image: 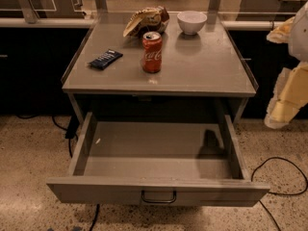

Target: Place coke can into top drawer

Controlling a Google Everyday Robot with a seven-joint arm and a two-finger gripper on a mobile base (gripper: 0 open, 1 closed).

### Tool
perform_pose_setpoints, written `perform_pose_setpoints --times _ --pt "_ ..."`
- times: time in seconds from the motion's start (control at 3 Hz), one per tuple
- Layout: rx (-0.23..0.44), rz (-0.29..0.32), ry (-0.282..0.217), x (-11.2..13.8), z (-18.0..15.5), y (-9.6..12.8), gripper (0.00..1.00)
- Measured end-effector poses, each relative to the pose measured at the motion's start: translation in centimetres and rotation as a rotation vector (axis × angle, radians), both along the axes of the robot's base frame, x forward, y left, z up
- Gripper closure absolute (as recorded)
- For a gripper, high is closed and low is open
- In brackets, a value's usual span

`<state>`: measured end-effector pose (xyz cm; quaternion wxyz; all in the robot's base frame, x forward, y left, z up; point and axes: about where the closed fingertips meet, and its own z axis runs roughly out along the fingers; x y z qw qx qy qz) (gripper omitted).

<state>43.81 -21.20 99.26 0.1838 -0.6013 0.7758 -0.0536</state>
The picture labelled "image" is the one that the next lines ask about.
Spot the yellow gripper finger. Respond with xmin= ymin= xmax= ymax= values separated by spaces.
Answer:
xmin=267 ymin=17 xmax=295 ymax=43
xmin=264 ymin=62 xmax=308 ymax=129

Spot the red coke can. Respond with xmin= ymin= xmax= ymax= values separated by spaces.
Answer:
xmin=141 ymin=32 xmax=163 ymax=73

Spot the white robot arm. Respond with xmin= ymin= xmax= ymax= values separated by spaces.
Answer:
xmin=264 ymin=2 xmax=308 ymax=129

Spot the open grey top drawer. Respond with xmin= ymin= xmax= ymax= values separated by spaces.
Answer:
xmin=47 ymin=114 xmax=270 ymax=207

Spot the white bowl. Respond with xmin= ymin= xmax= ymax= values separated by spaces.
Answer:
xmin=177 ymin=11 xmax=207 ymax=35

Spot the grey metal cabinet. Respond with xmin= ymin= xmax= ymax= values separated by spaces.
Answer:
xmin=63 ymin=13 xmax=257 ymax=118

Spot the brown chip bag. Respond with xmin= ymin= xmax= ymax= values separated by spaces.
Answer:
xmin=123 ymin=6 xmax=169 ymax=37

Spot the dark blue snack bar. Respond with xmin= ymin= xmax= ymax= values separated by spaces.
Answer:
xmin=89 ymin=49 xmax=123 ymax=70

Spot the black cable right floor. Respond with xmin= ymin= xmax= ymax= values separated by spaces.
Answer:
xmin=250 ymin=156 xmax=308 ymax=231

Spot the black cable floor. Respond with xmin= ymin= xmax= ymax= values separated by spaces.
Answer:
xmin=15 ymin=114 xmax=101 ymax=231
xmin=250 ymin=156 xmax=308 ymax=231

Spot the black drawer handle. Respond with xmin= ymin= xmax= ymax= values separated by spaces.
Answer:
xmin=141 ymin=191 xmax=177 ymax=204

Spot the black cable left floor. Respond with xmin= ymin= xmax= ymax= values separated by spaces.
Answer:
xmin=15 ymin=114 xmax=101 ymax=231

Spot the white horizontal rail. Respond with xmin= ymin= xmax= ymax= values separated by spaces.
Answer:
xmin=0 ymin=17 xmax=287 ymax=31

